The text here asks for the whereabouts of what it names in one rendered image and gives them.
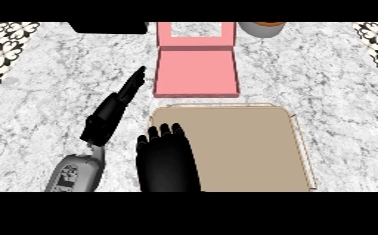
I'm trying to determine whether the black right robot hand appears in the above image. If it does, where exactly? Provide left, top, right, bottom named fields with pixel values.
left=134, top=122, right=203, bottom=193

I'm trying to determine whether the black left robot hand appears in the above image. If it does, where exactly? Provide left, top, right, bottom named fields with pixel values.
left=78, top=65, right=147, bottom=147

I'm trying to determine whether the beige tray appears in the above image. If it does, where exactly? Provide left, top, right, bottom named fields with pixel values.
left=146, top=102, right=318, bottom=193

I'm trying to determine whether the pink open cardboard box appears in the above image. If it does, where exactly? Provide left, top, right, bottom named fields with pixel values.
left=152, top=22, right=242, bottom=99

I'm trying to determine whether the black appliance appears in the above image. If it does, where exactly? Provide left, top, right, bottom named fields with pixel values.
left=66, top=22, right=149, bottom=35

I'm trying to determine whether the grey round pot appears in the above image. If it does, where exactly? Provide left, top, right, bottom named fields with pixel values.
left=237, top=22, right=286, bottom=39

